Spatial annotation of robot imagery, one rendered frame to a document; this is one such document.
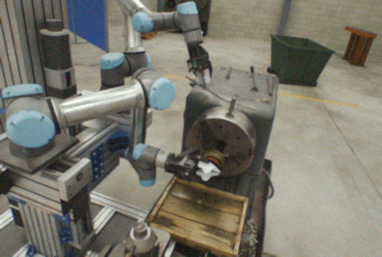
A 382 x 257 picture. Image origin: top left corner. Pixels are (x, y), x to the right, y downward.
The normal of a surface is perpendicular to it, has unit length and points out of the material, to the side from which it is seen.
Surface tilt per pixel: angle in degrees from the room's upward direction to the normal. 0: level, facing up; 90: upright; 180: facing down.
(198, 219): 0
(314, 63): 102
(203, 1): 90
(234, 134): 90
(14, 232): 0
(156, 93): 89
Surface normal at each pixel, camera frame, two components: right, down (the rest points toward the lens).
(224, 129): -0.30, 0.38
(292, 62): 0.00, 0.62
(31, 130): 0.46, 0.43
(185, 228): 0.10, -0.90
